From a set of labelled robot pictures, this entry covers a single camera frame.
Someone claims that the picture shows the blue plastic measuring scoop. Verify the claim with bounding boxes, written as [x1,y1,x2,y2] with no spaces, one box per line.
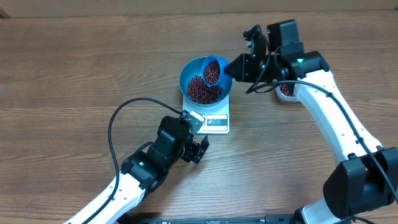
[201,55,229,87]

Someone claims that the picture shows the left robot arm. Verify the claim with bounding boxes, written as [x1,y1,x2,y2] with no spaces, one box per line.
[67,111,209,224]

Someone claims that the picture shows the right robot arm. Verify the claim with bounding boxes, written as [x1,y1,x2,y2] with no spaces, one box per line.
[224,20,397,223]

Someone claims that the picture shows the blue metal bowl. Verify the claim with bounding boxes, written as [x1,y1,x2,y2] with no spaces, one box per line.
[179,57,233,106]

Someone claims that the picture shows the red beans in bowl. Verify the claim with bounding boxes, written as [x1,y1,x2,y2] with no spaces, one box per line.
[187,76,223,105]

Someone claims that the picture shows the white digital kitchen scale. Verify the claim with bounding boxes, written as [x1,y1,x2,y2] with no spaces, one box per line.
[183,95,230,134]

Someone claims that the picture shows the red adzuki beans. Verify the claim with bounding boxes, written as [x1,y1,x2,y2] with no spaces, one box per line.
[203,60,220,85]

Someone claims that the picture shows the clear plastic food container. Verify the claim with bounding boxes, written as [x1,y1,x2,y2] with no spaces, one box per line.
[275,84,299,103]

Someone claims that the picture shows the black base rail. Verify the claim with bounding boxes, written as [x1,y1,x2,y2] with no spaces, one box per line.
[115,214,303,224]

